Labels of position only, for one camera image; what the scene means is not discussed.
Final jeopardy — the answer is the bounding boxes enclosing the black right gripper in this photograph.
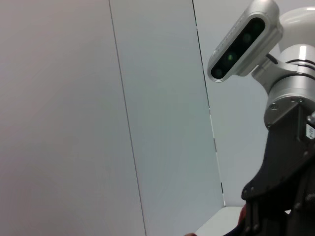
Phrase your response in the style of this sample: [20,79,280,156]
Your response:
[241,100,315,236]

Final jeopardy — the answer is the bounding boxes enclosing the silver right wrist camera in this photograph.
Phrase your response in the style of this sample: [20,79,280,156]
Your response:
[207,0,284,83]

